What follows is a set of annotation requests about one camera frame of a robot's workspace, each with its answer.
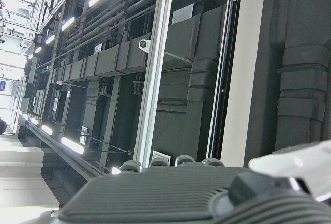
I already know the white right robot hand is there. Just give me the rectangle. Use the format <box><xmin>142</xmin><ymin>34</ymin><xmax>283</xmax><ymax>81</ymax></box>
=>
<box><xmin>36</xmin><ymin>140</ymin><xmax>331</xmax><ymax>224</ymax></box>

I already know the white ceiling vent grille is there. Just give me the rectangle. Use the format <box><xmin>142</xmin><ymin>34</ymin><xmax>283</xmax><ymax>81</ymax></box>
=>
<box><xmin>152</xmin><ymin>150</ymin><xmax>171</xmax><ymax>167</ymax></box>
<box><xmin>172</xmin><ymin>4</ymin><xmax>194</xmax><ymax>24</ymax></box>

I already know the aluminium profile frame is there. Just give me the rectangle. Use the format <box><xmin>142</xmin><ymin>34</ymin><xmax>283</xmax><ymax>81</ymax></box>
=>
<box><xmin>133</xmin><ymin>0</ymin><xmax>176</xmax><ymax>167</ymax></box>

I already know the white security camera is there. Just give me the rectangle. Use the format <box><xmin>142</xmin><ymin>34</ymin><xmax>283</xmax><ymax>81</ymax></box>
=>
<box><xmin>138</xmin><ymin>38</ymin><xmax>151</xmax><ymax>53</ymax></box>

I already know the grey ceiling air duct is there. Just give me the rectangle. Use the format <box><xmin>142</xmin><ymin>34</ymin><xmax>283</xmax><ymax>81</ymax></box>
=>
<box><xmin>62</xmin><ymin>5</ymin><xmax>225</xmax><ymax>81</ymax></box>

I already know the dark insulated duct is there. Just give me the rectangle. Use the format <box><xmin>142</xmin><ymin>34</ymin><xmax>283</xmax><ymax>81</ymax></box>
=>
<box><xmin>274</xmin><ymin>0</ymin><xmax>331</xmax><ymax>152</ymax></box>

